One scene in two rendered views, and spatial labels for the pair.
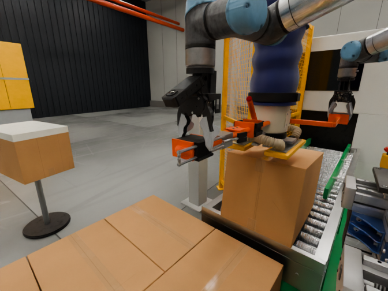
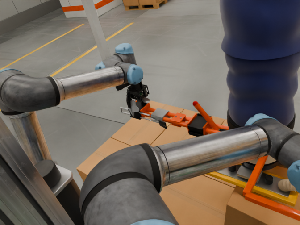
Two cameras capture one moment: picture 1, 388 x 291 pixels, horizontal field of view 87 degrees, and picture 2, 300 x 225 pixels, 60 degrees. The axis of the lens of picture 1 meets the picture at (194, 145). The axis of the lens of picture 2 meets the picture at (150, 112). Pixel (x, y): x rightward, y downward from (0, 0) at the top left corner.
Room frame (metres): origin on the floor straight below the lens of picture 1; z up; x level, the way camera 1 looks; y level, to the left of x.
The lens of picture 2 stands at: (0.70, -1.12, 1.95)
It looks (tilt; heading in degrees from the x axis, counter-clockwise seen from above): 35 degrees down; 95
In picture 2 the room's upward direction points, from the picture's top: 15 degrees counter-clockwise
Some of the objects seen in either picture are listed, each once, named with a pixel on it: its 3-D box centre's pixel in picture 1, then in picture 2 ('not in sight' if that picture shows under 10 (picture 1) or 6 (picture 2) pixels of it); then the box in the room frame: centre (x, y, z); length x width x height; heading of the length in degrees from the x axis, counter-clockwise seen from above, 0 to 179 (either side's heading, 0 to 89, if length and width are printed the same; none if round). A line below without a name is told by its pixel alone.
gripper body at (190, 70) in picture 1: (201, 93); (135, 87); (0.56, -0.02, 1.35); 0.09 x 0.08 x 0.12; 141
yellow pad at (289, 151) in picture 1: (287, 144); (249, 175); (0.95, -0.45, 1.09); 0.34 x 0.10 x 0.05; 141
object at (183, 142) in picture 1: (191, 146); (139, 109); (0.55, 0.01, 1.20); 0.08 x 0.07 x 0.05; 141
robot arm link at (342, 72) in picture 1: (347, 73); not in sight; (1.06, -0.75, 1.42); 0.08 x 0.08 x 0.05
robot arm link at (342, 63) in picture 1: (351, 55); not in sight; (1.05, -0.75, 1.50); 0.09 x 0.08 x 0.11; 23
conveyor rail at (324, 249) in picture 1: (346, 187); not in sight; (1.61, -1.34, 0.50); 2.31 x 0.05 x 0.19; 139
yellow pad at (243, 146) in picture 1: (250, 138); not in sight; (1.07, -0.30, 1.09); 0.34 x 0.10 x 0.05; 141
